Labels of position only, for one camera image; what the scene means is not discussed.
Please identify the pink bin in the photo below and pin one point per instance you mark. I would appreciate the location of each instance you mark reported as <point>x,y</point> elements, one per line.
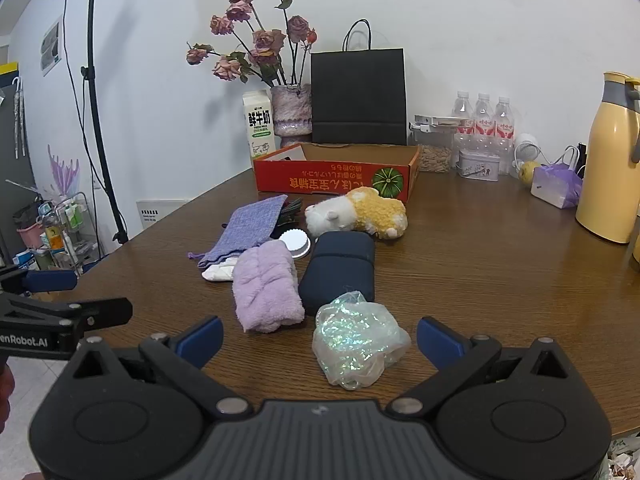
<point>31,235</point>

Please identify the black paper bag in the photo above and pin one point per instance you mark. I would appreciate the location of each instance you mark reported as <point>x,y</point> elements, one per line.
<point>357,95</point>

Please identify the wall poster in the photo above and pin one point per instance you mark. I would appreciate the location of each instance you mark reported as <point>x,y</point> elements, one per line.
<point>51,47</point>

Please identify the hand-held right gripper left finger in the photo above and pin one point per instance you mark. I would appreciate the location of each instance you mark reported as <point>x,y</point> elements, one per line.
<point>202,341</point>

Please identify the red cardboard box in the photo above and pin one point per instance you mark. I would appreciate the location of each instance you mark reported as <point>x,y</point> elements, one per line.
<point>330,180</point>

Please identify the dark blue case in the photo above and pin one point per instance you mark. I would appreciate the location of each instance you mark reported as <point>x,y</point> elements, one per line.
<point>340,270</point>

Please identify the clear container with seeds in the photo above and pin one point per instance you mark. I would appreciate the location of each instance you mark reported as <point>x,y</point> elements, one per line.
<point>435,155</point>

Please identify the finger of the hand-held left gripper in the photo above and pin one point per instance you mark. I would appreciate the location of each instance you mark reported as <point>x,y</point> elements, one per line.
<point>50,280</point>
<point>102,310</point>

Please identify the grey refrigerator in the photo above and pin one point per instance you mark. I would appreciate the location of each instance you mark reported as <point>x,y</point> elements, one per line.
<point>11,160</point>

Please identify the iridescent plastic bag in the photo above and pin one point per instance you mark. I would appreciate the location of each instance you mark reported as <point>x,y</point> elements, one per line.
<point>355,345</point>

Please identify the white printed board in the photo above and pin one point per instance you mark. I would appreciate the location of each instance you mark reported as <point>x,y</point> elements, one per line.
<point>160,212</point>

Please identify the white cloth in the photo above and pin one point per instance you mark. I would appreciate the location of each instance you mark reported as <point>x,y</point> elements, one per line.
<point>217,272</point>

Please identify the purple feather ornament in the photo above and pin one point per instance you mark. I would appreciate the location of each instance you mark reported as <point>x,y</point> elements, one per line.
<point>64,172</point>

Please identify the white flat carton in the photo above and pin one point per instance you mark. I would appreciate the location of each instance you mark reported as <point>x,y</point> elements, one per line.
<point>447,120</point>

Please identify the purple fluffy towel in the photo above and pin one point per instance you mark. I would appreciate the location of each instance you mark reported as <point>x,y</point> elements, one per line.
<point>265,290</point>

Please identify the black light stand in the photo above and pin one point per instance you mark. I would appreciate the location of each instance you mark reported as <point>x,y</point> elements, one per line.
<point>93,85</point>

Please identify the purple plastic bag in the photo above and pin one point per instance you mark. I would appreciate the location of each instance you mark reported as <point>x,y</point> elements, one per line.
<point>557,185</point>

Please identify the white round device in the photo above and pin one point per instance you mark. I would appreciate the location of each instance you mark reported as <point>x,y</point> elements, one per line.
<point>526,147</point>

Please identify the dried rose bouquet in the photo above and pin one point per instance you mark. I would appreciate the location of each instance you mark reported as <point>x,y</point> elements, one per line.
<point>260,45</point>

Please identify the yellow pear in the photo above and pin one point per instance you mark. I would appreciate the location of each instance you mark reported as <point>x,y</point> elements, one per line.
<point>529,171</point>

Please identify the purple marbled vase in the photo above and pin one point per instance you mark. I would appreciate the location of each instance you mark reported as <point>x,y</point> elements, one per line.
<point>291,110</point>

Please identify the white ribbed lid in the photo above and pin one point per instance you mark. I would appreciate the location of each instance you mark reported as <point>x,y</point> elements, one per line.
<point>296,244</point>

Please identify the yellow thermos jug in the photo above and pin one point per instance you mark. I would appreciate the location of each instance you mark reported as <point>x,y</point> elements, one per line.
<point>607,170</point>

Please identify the person's left hand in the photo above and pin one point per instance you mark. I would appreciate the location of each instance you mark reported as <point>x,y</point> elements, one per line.
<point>6,390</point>

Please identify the white green milk carton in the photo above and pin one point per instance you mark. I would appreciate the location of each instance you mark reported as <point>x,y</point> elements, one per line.
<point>259,130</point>

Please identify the white yellow plush toy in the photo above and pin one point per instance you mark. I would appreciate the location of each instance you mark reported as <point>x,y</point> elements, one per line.
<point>365,210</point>

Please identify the white tin box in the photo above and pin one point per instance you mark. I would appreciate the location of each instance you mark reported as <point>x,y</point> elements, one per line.
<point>479,166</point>

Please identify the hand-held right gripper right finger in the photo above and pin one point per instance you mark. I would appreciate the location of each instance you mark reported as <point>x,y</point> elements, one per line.
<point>440,344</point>

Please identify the black power adapter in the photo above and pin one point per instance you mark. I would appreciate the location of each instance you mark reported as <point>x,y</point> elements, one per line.
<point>582,154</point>

